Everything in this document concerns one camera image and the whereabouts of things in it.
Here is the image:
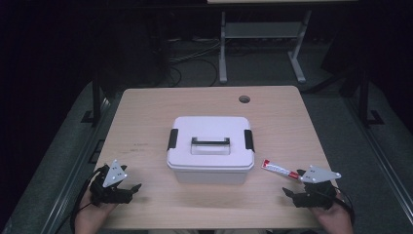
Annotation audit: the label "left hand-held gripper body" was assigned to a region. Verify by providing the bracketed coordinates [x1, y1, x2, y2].
[89, 159, 134, 207]

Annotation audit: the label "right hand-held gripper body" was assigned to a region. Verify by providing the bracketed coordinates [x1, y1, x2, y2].
[293, 165, 343, 210]

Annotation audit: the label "red and white toothpaste tube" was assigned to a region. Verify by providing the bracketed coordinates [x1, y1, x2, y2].
[261, 159, 301, 180]

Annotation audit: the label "white plastic storage box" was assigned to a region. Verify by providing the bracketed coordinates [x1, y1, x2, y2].
[169, 164, 253, 186]

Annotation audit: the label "white box lid black latches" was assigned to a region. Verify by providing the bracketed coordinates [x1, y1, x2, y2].
[167, 115, 256, 172]

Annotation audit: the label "person's left hand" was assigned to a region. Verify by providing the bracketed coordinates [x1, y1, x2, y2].
[76, 189, 118, 228]

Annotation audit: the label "person's right hand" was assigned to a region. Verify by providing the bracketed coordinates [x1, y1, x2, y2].
[310, 190, 355, 234]

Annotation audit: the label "black metal stand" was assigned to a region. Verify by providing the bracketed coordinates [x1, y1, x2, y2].
[340, 64, 386, 129]
[81, 73, 113, 127]

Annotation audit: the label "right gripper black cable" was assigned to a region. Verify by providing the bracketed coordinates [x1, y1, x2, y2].
[334, 187, 356, 226]

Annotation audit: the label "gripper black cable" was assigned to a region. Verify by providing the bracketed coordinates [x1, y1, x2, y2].
[69, 168, 109, 234]
[334, 187, 356, 226]

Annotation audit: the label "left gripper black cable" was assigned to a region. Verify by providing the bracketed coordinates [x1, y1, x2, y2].
[69, 168, 109, 234]

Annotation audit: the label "aluminium floor rail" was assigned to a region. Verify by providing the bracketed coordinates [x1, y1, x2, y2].
[344, 97, 413, 225]
[42, 97, 113, 234]

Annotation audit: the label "black floor cable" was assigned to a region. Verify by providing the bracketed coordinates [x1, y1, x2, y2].
[169, 58, 219, 88]

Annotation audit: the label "grey floor cable bundle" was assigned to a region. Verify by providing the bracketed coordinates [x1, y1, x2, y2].
[168, 38, 222, 64]

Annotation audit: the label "grey metal table frame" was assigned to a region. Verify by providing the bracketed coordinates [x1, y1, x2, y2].
[218, 9, 313, 85]

